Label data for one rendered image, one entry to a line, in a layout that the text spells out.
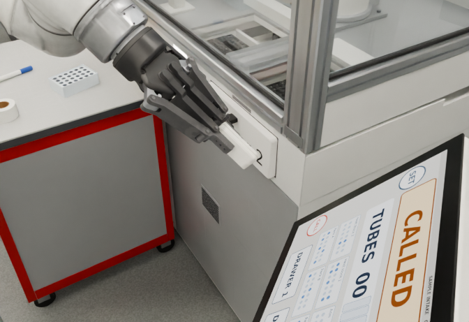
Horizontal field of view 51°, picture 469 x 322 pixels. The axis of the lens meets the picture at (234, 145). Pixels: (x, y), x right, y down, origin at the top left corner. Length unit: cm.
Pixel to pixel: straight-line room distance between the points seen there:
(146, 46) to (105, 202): 110
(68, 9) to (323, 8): 40
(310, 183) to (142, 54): 53
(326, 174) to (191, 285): 100
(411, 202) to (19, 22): 60
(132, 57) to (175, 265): 143
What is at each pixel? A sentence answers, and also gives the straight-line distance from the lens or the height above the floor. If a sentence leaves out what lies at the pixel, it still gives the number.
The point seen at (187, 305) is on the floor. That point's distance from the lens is 190.
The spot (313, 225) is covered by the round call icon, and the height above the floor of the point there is 101.
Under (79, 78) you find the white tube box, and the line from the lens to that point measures 161.
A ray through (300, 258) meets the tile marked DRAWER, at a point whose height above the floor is 101.
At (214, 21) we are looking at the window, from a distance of 120.
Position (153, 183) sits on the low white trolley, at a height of 41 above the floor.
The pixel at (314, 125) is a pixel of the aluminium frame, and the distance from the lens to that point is 96.
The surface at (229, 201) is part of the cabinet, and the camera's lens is 141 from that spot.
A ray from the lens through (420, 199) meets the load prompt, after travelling 61.
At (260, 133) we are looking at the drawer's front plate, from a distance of 107.
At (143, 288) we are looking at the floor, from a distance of 196.
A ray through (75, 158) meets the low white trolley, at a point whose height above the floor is 62.
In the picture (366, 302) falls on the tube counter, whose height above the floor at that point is 112.
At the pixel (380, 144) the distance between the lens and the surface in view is 116.
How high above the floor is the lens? 156
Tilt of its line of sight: 38 degrees down
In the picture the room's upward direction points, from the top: straight up
